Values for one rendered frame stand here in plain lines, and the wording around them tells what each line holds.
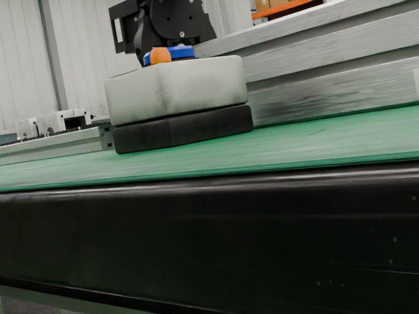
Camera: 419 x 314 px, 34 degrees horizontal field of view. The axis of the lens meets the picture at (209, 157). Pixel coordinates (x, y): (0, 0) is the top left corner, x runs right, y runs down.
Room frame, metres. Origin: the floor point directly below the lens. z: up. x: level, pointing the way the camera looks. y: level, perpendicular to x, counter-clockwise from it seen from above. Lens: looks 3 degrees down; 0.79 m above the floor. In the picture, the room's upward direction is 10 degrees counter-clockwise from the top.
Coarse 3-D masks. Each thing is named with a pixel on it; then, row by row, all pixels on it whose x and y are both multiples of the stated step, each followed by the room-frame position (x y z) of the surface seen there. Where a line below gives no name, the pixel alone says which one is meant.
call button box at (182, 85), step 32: (160, 64) 0.49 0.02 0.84; (192, 64) 0.50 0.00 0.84; (224, 64) 0.52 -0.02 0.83; (128, 96) 0.52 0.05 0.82; (160, 96) 0.49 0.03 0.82; (192, 96) 0.50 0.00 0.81; (224, 96) 0.52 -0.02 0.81; (128, 128) 0.53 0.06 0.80; (160, 128) 0.49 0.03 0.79; (192, 128) 0.50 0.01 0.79; (224, 128) 0.52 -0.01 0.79
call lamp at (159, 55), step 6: (156, 48) 0.50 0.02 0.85; (162, 48) 0.50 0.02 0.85; (150, 54) 0.50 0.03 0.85; (156, 54) 0.49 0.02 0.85; (162, 54) 0.49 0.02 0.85; (168, 54) 0.50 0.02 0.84; (150, 60) 0.50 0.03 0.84; (156, 60) 0.49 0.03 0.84; (162, 60) 0.49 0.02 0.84; (168, 60) 0.49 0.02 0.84
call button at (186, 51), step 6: (168, 48) 0.52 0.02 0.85; (174, 48) 0.52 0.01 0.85; (180, 48) 0.53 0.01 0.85; (186, 48) 0.53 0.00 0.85; (192, 48) 0.54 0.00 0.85; (174, 54) 0.52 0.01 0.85; (180, 54) 0.52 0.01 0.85; (186, 54) 0.53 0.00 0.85; (192, 54) 0.53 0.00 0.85; (144, 60) 0.54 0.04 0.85
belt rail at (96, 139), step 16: (96, 128) 0.87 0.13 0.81; (112, 128) 0.87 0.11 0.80; (16, 144) 1.06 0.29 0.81; (32, 144) 1.01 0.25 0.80; (48, 144) 0.98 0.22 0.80; (64, 144) 0.95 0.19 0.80; (80, 144) 0.92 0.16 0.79; (96, 144) 0.87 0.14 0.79; (112, 144) 0.87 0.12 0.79; (0, 160) 1.12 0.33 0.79; (16, 160) 1.07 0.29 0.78; (32, 160) 1.02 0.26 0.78
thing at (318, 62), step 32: (352, 0) 0.50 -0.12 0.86; (384, 0) 0.48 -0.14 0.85; (416, 0) 0.47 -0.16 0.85; (256, 32) 0.58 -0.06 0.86; (288, 32) 0.55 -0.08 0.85; (320, 32) 0.54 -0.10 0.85; (352, 32) 0.50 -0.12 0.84; (384, 32) 0.48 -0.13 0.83; (416, 32) 0.46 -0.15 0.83; (256, 64) 0.58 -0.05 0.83; (288, 64) 0.55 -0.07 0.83; (320, 64) 0.53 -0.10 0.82; (352, 64) 0.52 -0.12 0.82; (384, 64) 0.48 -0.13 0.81; (416, 64) 0.46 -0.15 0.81; (256, 96) 0.59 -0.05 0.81; (288, 96) 0.56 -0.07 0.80; (320, 96) 0.53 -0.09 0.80; (352, 96) 0.51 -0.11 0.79; (384, 96) 0.49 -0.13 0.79; (416, 96) 0.47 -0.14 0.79; (256, 128) 0.60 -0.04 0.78
